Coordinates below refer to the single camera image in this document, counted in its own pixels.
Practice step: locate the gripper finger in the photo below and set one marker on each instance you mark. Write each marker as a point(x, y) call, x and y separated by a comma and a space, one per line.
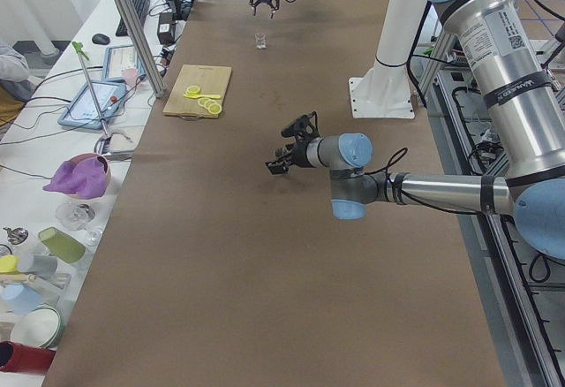
point(277, 168)
point(284, 153)
point(274, 6)
point(253, 4)

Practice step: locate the clear glass measuring cup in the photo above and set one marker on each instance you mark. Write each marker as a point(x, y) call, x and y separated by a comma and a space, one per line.
point(260, 41)

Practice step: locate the pink cup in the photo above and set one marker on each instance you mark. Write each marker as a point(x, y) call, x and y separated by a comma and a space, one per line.
point(130, 76)

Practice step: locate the green cup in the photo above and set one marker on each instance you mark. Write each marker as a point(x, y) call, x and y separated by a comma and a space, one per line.
point(62, 245)

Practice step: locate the light blue cup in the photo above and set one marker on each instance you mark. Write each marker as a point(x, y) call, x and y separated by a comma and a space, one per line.
point(21, 299)

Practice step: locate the yellow plastic knife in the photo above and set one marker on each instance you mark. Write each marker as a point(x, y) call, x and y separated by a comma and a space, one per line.
point(198, 96)

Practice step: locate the bamboo cutting board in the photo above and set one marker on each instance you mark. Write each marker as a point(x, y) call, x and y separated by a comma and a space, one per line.
point(210, 79)

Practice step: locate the blue teach pendant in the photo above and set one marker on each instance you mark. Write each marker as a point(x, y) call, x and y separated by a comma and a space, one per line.
point(118, 59)
point(82, 112)

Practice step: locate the black computer mouse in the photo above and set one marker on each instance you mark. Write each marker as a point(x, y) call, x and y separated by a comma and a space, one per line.
point(100, 39)

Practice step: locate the pink bowl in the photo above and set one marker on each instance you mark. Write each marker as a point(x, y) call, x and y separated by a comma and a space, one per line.
point(90, 176)

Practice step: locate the metal rod with green clip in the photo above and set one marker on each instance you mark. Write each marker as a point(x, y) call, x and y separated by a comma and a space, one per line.
point(82, 56)

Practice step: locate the purple cloth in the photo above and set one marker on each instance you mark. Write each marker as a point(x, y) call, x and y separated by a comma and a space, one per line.
point(60, 182)

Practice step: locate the wine glass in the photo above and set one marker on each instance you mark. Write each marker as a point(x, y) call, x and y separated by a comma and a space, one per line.
point(74, 216)

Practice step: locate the white green bowl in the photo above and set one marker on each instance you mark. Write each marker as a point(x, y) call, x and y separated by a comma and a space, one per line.
point(43, 327)

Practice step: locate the red cylinder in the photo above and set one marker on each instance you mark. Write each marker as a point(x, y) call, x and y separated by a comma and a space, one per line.
point(18, 358)

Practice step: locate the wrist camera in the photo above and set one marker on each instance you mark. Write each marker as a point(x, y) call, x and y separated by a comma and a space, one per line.
point(304, 127)

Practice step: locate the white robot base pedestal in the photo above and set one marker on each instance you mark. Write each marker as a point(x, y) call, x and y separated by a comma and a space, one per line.
point(384, 91)

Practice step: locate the aluminium frame post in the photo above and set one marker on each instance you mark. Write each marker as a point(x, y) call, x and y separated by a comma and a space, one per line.
point(139, 41)

